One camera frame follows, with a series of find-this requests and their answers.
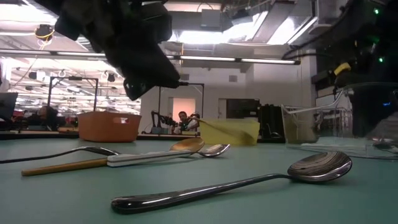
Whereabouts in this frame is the black spoon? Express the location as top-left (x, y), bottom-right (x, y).
top-left (0, 145), bottom-right (121, 165)

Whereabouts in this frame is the hanging cable reel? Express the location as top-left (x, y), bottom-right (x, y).
top-left (34, 24), bottom-right (55, 42)

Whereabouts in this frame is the large shiny metal spoon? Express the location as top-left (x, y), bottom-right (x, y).
top-left (111, 151), bottom-right (353, 215)

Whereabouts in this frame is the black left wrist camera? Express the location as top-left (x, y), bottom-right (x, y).
top-left (141, 2), bottom-right (174, 44)

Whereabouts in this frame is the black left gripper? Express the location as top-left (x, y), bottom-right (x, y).
top-left (58, 0), bottom-right (181, 101)

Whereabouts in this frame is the person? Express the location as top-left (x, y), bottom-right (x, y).
top-left (26, 105), bottom-right (60, 131)
top-left (173, 111), bottom-right (200, 135)

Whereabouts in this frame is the white ceiling unit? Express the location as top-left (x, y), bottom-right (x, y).
top-left (313, 0), bottom-right (349, 24)

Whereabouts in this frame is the black aluminium table frame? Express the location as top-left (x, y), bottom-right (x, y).
top-left (0, 130), bottom-right (285, 141)

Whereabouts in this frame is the yellow-green plastic bin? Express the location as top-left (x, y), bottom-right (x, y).
top-left (198, 118), bottom-right (261, 146)

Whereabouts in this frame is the green table mat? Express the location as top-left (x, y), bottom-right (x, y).
top-left (0, 138), bottom-right (398, 224)

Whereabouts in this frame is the orange plastic bin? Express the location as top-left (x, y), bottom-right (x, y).
top-left (76, 111), bottom-right (142, 143)

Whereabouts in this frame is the grey ceiling box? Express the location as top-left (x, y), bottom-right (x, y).
top-left (200, 8), bottom-right (223, 29)

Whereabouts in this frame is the black gantry frame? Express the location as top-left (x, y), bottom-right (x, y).
top-left (46, 76), bottom-right (100, 113)
top-left (157, 82), bottom-right (205, 119)

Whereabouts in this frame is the long ceiling strip light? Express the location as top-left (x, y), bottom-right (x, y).
top-left (0, 49), bottom-right (302, 65)

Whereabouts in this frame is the black monitor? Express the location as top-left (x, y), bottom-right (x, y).
top-left (0, 92), bottom-right (19, 121)

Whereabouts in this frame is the clear plastic bin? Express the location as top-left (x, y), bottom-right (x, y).
top-left (280, 81), bottom-right (398, 160)

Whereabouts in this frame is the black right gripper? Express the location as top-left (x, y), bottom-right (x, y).
top-left (312, 55), bottom-right (398, 138)

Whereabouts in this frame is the black wall screen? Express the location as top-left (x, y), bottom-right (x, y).
top-left (226, 98), bottom-right (261, 119)

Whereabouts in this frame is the dark cabinet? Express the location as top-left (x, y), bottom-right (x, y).
top-left (259, 104), bottom-right (285, 140)

